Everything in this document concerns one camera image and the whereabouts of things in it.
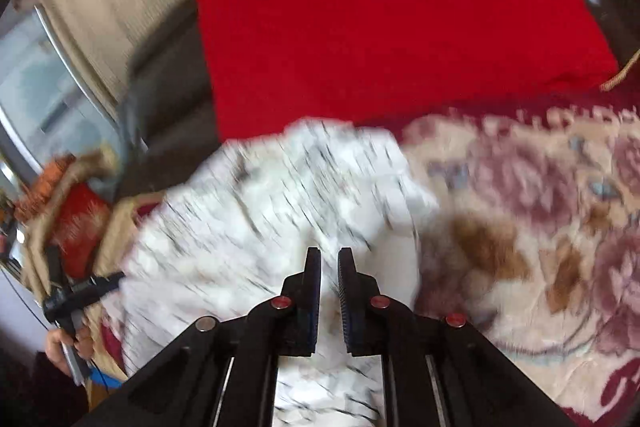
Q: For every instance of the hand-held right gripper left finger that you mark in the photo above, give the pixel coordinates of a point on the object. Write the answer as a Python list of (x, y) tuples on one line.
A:
[(306, 307)]

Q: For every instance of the floral plush blanket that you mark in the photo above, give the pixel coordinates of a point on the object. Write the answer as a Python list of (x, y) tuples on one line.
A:
[(540, 217)]

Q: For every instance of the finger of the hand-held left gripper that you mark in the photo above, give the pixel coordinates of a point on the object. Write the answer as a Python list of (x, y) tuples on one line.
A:
[(107, 282)]

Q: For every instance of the white crackle-pattern pillow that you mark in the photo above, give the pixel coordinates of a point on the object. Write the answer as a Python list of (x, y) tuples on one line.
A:
[(260, 207)]

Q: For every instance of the person's left hand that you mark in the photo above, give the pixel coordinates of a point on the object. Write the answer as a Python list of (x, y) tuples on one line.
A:
[(62, 349)]

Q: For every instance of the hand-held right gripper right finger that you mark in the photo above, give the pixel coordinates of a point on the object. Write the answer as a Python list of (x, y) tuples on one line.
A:
[(350, 312)]

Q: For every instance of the glass window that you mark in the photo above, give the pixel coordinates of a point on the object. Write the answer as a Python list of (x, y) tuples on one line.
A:
[(40, 97)]

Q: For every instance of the red gold-patterned cushion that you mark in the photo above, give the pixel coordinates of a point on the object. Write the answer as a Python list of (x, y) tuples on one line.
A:
[(80, 227)]

